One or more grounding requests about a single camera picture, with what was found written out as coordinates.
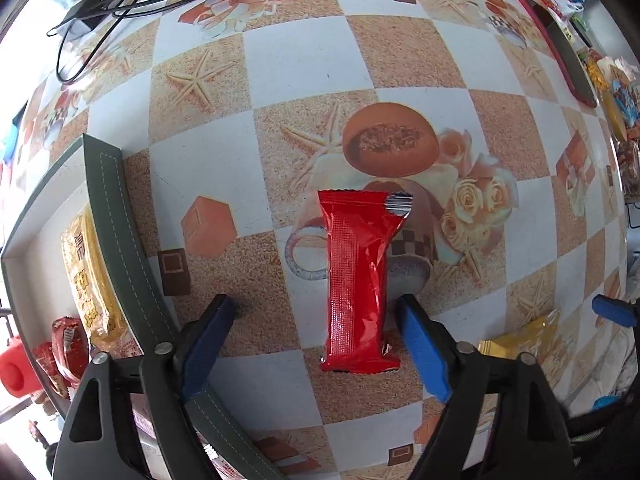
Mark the grey white storage tray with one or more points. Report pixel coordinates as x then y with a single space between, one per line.
34 281

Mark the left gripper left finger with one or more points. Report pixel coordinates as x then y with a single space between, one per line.
100 438

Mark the red plastic container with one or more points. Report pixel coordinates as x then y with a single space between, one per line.
16 373

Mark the yellow cake snack packet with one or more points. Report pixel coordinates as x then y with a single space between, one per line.
92 290

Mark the red patterned snack packet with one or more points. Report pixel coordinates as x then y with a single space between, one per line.
65 357

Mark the gold snack packet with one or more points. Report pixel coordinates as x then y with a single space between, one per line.
536 338

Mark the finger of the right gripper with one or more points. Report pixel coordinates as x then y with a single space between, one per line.
620 312

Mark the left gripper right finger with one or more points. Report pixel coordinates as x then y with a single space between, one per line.
528 438

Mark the red case smartphone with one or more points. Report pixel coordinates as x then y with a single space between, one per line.
569 64

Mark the long red snack packet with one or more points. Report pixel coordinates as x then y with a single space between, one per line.
360 226

